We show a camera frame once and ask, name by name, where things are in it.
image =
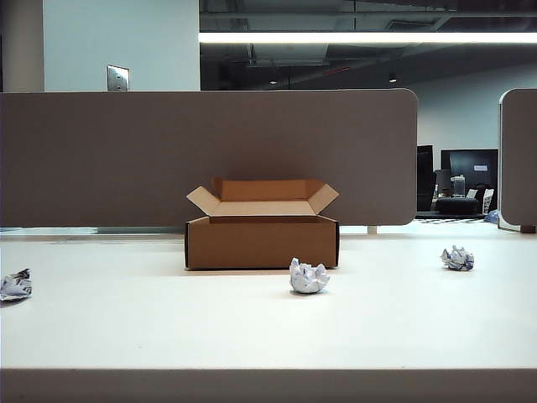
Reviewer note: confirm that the ceiling ventilation duct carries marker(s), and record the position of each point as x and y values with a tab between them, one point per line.
289	53

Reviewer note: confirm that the long ceiling light strip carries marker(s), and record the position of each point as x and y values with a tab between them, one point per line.
335	38

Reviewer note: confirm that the brown cardboard box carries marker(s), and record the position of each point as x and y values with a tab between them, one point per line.
260	245

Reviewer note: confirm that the black monitor screen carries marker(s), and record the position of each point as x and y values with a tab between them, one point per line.
470	161

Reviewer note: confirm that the crumpled plastic bag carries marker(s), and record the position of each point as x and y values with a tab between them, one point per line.
492	216

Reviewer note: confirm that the round paper ball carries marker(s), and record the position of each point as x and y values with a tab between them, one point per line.
308	277

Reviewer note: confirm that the white divider foot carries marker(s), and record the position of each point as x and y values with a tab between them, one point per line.
372	229

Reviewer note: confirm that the metal wall switch plate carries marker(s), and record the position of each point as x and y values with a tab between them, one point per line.
117	77

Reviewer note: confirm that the brown divider foot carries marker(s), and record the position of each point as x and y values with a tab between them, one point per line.
528	229

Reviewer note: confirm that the black cabinet panel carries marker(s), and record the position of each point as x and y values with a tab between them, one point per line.
425	176

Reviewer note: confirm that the wide brown desk divider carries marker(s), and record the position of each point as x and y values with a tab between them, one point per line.
105	159

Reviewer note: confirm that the narrow brown desk divider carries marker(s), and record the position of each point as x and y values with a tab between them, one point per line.
520	159

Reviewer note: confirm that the lumpy paper ball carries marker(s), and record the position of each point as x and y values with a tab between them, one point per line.
456	258

